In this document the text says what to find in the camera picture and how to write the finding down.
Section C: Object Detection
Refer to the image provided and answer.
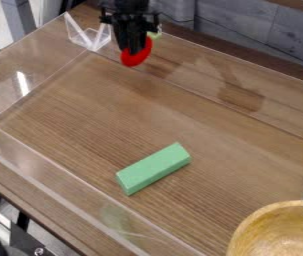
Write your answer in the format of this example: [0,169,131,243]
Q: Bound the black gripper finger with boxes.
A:
[131,24,147,55]
[114,23,129,50]

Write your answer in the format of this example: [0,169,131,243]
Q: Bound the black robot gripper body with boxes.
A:
[99,0,161,32]

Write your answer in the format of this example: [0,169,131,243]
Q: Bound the red plush strawberry fruit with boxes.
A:
[121,32,162,67]

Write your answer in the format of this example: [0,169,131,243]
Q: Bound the green rectangular block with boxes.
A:
[117,143,191,196]

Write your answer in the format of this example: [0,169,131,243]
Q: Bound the wooden bowl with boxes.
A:
[226,200,303,256]

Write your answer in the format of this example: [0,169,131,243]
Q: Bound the grey table leg post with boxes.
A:
[0,0,36,41]

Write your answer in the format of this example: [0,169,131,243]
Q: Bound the clear acrylic enclosure wall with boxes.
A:
[0,9,303,256]

